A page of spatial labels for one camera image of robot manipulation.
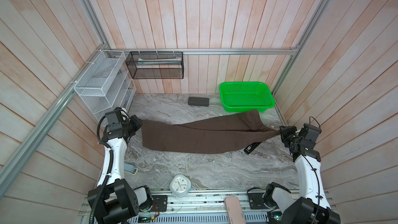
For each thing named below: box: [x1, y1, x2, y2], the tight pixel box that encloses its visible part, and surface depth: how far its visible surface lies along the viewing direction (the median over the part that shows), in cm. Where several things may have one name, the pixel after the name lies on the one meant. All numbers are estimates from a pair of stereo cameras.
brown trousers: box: [141, 109, 281, 154], surface depth 94 cm
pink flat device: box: [224, 196, 247, 224], surface depth 71 cm
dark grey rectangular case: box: [188, 96, 210, 107], surface depth 117 cm
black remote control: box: [243, 141, 263, 155], surface depth 91 cm
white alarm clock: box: [169, 174, 192, 199], surface depth 78 cm
